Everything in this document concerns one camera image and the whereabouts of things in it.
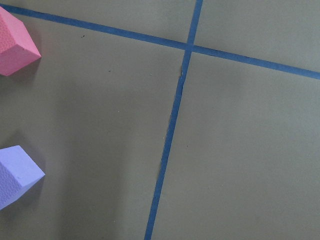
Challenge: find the purple foam block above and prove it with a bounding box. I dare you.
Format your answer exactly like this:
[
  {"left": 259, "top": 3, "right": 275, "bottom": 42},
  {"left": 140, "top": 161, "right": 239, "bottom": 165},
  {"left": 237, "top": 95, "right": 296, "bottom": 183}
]
[{"left": 0, "top": 145, "right": 45, "bottom": 209}]

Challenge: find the red foam block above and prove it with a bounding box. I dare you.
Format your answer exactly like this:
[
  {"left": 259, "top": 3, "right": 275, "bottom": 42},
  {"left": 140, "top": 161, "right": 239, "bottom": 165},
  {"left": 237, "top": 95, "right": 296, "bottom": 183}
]
[{"left": 0, "top": 7, "right": 42, "bottom": 76}]

